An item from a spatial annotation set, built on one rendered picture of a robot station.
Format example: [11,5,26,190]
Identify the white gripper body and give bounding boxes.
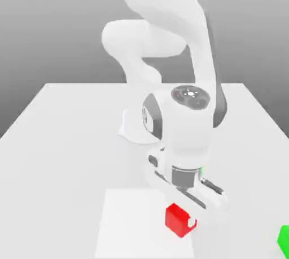
[144,166,229,219]

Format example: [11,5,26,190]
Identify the small red cube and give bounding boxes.
[165,203,198,239]

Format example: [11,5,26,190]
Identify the small green cube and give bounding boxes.
[277,225,289,257]

